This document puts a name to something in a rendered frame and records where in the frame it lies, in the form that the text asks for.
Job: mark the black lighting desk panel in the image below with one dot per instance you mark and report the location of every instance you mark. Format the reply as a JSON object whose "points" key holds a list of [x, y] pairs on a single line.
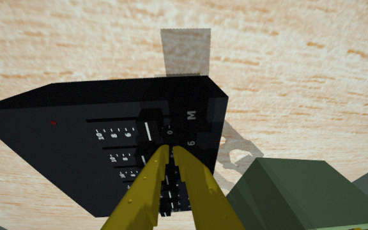
{"points": [[82, 136]]}

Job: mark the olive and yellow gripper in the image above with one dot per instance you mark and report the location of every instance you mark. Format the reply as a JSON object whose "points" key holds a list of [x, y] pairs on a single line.
{"points": [[138, 209]]}

